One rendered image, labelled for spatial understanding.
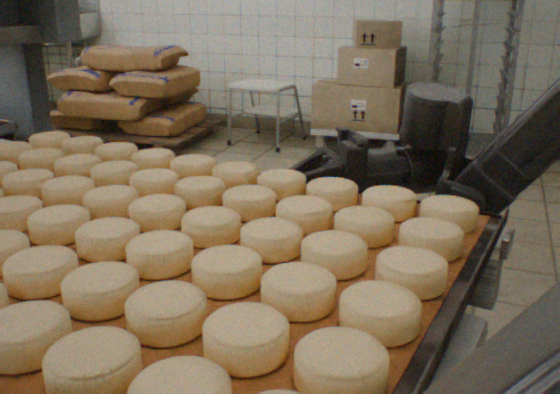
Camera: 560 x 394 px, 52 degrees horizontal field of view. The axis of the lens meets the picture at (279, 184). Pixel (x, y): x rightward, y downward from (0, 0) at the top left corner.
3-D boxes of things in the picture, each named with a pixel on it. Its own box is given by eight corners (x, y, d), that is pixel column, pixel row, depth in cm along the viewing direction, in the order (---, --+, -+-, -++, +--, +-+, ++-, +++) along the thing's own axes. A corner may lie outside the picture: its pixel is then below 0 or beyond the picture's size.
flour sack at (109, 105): (52, 117, 408) (49, 93, 403) (87, 106, 446) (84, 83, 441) (142, 123, 389) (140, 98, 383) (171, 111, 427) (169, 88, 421)
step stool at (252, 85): (307, 139, 442) (308, 79, 427) (278, 153, 405) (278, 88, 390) (257, 132, 462) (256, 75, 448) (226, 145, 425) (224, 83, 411)
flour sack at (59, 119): (93, 134, 411) (91, 113, 406) (44, 129, 423) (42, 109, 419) (146, 114, 475) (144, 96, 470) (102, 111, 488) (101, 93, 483)
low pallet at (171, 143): (33, 145, 426) (31, 130, 423) (98, 122, 498) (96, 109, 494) (177, 159, 390) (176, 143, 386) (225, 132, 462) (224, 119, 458)
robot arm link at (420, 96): (479, 227, 61) (502, 194, 67) (507, 126, 55) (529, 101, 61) (377, 190, 66) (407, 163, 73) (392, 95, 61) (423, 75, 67)
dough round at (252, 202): (282, 219, 53) (282, 199, 52) (229, 225, 51) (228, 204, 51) (267, 201, 57) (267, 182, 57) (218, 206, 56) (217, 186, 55)
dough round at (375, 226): (341, 222, 52) (342, 202, 51) (397, 230, 50) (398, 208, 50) (327, 244, 48) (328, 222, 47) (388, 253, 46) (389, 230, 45)
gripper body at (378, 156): (330, 126, 66) (389, 122, 68) (328, 208, 70) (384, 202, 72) (352, 140, 60) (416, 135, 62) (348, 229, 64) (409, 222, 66)
